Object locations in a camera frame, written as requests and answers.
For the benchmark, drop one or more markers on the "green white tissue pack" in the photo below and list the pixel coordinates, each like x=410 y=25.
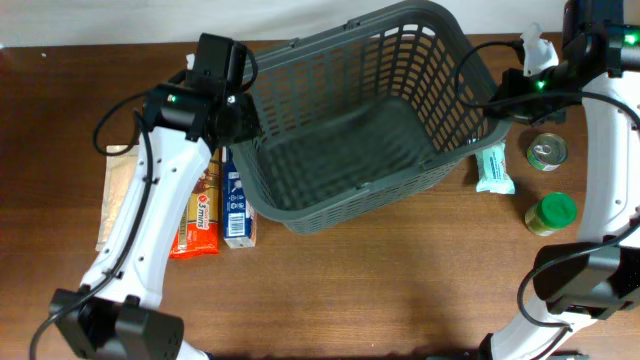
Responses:
x=492 y=170

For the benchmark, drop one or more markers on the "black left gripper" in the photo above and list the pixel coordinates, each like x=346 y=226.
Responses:
x=252 y=125

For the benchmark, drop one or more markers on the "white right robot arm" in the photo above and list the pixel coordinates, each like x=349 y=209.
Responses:
x=597 y=67

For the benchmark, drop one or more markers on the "tin can with pull tab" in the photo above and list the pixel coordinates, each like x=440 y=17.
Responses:
x=547 y=152

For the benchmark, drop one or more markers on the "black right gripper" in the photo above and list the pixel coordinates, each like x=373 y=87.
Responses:
x=509 y=89

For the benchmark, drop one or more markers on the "clear bag of rice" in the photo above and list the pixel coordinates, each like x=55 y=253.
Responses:
x=118 y=174

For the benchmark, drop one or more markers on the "orange spaghetti packet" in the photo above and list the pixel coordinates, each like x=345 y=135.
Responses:
x=198 y=232

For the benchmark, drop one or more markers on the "blue cardboard food box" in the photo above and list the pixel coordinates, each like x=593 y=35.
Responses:
x=239 y=217

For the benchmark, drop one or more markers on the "green lid glass jar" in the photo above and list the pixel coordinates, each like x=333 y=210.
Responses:
x=554 y=212

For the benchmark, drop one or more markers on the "grey plastic mesh basket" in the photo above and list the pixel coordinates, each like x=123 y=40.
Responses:
x=363 y=115

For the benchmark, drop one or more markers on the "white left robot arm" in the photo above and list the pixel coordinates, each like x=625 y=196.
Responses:
x=115 y=313

